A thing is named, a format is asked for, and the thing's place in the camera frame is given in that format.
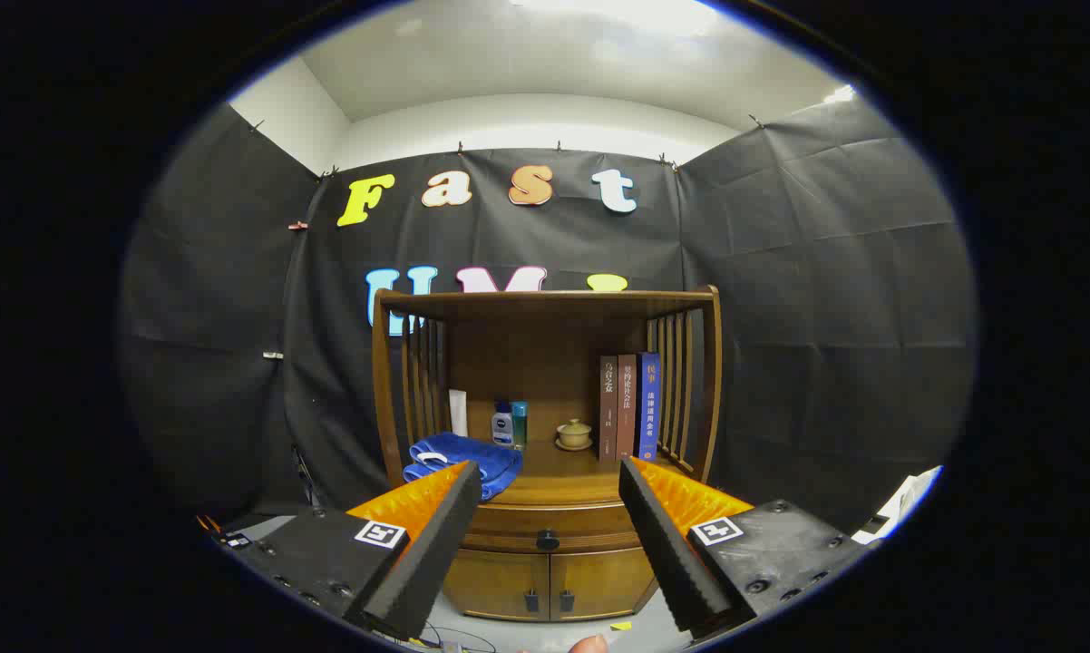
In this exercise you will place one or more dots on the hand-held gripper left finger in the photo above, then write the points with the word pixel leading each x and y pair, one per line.
pixel 436 553

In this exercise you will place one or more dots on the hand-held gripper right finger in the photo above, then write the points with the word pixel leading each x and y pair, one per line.
pixel 667 553

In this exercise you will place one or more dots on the wooden drawer with black knob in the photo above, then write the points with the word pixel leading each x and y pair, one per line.
pixel 509 526

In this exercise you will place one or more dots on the wooden cabinet door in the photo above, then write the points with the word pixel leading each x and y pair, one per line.
pixel 495 580
pixel 599 580

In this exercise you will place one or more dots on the wooden countertop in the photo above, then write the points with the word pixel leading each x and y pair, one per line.
pixel 563 472

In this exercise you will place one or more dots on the brown wooden cabinet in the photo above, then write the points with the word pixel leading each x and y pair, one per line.
pixel 527 372

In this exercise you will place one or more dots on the folded blue towel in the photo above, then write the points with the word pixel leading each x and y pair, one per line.
pixel 472 453

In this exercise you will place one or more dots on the white tube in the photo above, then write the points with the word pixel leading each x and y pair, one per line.
pixel 458 413

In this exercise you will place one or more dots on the white bottle with blue cap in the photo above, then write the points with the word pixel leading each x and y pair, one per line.
pixel 501 426

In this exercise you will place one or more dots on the blue book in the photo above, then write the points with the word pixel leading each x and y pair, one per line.
pixel 647 408

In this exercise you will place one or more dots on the reddish brown book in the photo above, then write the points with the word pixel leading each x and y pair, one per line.
pixel 627 408

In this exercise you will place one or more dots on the beige lidded teacup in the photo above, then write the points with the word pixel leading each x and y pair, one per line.
pixel 573 433

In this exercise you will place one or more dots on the teal bottle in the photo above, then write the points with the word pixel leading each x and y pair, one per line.
pixel 519 424

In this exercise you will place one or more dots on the dark brown book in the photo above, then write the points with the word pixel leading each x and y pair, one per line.
pixel 608 408

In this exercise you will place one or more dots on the white box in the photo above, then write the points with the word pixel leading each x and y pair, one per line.
pixel 908 499

